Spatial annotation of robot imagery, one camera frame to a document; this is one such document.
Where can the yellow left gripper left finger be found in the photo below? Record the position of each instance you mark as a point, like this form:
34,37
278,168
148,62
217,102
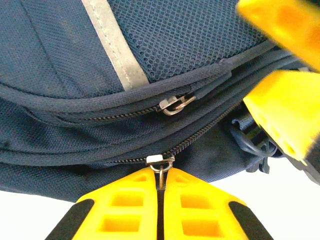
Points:
120,215

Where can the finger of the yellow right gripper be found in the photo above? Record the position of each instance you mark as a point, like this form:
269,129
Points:
282,110
287,25

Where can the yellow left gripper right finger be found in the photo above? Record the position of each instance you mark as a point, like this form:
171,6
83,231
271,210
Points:
205,215

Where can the navy blue backpack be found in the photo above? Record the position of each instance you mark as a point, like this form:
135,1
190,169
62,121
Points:
75,75

